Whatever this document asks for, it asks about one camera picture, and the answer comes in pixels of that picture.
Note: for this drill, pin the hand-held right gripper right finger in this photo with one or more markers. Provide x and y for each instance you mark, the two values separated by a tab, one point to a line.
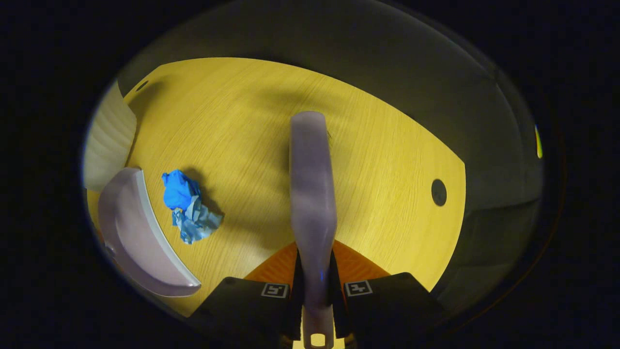
387	305

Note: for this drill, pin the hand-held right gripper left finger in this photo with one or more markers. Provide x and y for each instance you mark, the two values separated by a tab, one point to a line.
242	305

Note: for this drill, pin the blue paper trash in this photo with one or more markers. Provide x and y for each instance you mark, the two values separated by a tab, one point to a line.
186	208

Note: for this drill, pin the pink dustpan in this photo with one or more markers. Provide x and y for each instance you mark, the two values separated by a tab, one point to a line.
133	237

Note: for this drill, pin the small pink broom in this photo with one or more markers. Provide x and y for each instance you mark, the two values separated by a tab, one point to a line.
312	194

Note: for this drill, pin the white garbage bin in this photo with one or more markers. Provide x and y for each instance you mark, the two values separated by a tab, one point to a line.
109	140

